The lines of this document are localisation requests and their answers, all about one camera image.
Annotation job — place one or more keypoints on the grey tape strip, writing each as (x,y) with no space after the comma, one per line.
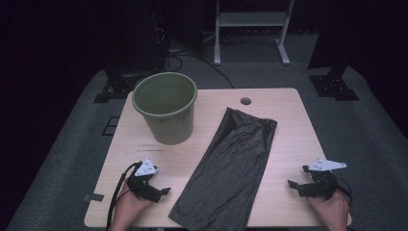
(94,197)

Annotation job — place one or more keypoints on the black metal stand base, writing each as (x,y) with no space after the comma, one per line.
(117,88)
(333,86)

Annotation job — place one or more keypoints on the person's left hand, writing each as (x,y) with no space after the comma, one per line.
(130,208)

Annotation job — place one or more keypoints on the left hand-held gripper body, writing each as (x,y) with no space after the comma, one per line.
(142,184)

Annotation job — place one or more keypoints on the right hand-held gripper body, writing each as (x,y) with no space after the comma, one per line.
(324,187)

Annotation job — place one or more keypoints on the green plastic bucket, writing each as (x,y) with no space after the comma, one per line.
(166,107)

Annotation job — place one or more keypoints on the dark equipment cabinet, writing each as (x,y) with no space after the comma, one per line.
(138,35)

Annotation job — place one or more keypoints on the white metal stand frame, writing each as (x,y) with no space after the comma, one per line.
(251,19)

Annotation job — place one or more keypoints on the black plastic garbage bag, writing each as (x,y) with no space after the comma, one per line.
(224,170)

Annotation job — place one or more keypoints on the person's right hand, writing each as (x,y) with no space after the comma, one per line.
(332,213)

